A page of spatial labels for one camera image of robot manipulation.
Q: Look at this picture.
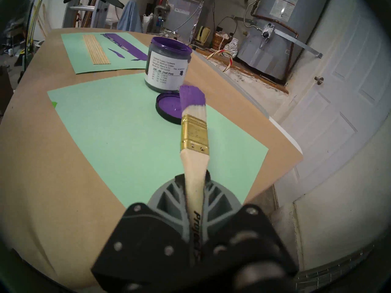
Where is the light wood slat panel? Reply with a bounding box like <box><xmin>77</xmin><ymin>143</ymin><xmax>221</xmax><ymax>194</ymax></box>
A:
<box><xmin>83</xmin><ymin>34</ymin><xmax>111</xmax><ymax>65</ymax></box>

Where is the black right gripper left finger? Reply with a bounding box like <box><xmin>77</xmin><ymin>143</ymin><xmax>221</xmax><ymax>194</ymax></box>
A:
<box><xmin>92</xmin><ymin>173</ymin><xmax>196</xmax><ymax>293</ymax></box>

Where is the purple paint jar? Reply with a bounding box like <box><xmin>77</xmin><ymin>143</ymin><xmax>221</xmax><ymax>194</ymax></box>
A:
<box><xmin>144</xmin><ymin>36</ymin><xmax>193</xmax><ymax>93</ymax></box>

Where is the metal water heater strap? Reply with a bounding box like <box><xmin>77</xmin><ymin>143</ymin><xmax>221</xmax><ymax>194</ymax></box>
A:
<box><xmin>270</xmin><ymin>27</ymin><xmax>324</xmax><ymax>59</ymax></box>

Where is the striped candy cane decoration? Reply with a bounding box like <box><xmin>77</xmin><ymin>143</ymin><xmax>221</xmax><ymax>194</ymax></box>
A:
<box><xmin>206</xmin><ymin>49</ymin><xmax>234</xmax><ymax>72</ymax></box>

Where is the white panel door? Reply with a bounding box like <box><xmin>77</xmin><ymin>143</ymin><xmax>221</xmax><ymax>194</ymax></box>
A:
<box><xmin>273</xmin><ymin>0</ymin><xmax>391</xmax><ymax>206</ymax></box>

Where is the brown wicker basket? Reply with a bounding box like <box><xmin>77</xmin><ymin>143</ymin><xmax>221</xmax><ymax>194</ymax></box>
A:
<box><xmin>212</xmin><ymin>16</ymin><xmax>238</xmax><ymax>51</ymax></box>

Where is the purple black jar lid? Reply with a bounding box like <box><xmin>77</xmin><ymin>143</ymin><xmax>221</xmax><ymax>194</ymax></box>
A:
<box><xmin>155</xmin><ymin>92</ymin><xmax>184</xmax><ymax>125</ymax></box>

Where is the aluminium foil wrapped lump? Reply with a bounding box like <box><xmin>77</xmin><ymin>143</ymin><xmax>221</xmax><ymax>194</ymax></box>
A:
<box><xmin>224</xmin><ymin>37</ymin><xmax>239</xmax><ymax>59</ymax></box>

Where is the blue hanging cloth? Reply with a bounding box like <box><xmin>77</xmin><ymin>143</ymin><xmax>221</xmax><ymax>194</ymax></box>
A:
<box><xmin>116</xmin><ymin>0</ymin><xmax>144</xmax><ymax>33</ymax></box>

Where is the grey water heater tank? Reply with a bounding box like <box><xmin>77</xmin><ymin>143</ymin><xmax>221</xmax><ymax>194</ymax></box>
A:
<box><xmin>237</xmin><ymin>0</ymin><xmax>332</xmax><ymax>81</ymax></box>

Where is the grey Bryant furnace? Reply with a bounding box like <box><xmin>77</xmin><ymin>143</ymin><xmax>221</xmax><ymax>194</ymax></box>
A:
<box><xmin>165</xmin><ymin>0</ymin><xmax>206</xmax><ymax>43</ymax></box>

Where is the green paper sheet purple stripe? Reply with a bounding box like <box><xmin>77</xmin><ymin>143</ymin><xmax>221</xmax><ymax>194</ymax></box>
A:
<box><xmin>61</xmin><ymin>32</ymin><xmax>153</xmax><ymax>75</ymax></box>

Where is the wooden paint brush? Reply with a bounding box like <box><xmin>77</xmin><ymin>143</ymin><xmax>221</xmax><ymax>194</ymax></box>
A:
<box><xmin>178</xmin><ymin>85</ymin><xmax>212</xmax><ymax>265</ymax></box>

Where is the yellow boxy device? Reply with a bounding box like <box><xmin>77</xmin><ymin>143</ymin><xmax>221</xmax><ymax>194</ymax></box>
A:
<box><xmin>197</xmin><ymin>26</ymin><xmax>211</xmax><ymax>46</ymax></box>

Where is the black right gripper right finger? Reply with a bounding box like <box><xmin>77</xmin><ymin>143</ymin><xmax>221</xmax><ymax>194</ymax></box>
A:
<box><xmin>200</xmin><ymin>170</ymin><xmax>299</xmax><ymax>293</ymax></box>

